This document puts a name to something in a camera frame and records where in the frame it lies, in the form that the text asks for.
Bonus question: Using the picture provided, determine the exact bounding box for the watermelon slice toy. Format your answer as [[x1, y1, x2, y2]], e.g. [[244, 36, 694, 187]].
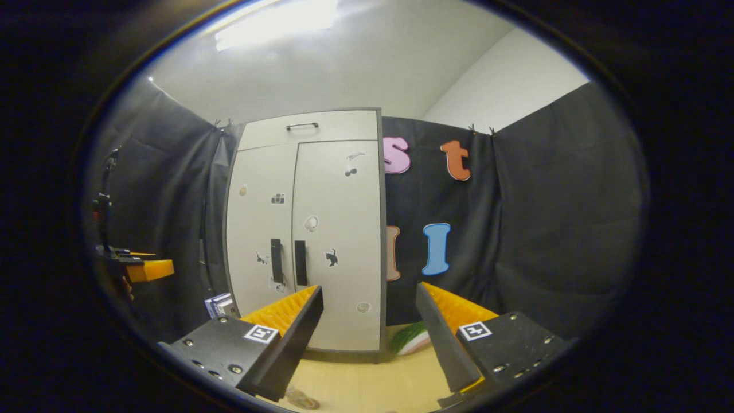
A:
[[390, 321, 432, 356]]

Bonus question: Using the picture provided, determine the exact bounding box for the black backdrop cloth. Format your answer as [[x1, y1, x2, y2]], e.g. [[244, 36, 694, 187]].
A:
[[86, 77, 651, 345]]

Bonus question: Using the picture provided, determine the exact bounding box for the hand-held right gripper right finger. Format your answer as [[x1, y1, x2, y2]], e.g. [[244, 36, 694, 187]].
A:
[[414, 282, 569, 396]]

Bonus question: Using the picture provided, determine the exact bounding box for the white cabinet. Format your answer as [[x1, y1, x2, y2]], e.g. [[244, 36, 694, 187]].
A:
[[222, 108, 386, 363]]

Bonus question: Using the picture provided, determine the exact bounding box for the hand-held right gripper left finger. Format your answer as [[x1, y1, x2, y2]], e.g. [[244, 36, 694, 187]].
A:
[[158, 285, 325, 403]]

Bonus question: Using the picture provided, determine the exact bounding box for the white cabinet drawer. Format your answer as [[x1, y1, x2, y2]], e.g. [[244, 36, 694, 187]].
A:
[[237, 109, 380, 152]]

